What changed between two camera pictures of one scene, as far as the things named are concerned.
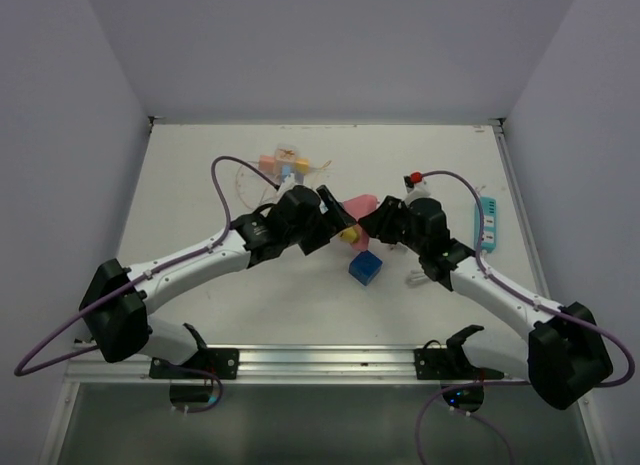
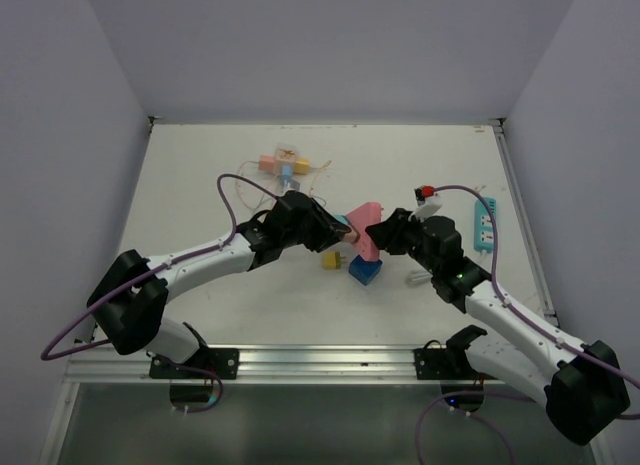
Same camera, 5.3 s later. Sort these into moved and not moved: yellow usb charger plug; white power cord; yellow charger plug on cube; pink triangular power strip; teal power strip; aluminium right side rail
Moved: yellow usb charger plug; pink triangular power strip
Not moved: aluminium right side rail; white power cord; teal power strip; yellow charger plug on cube
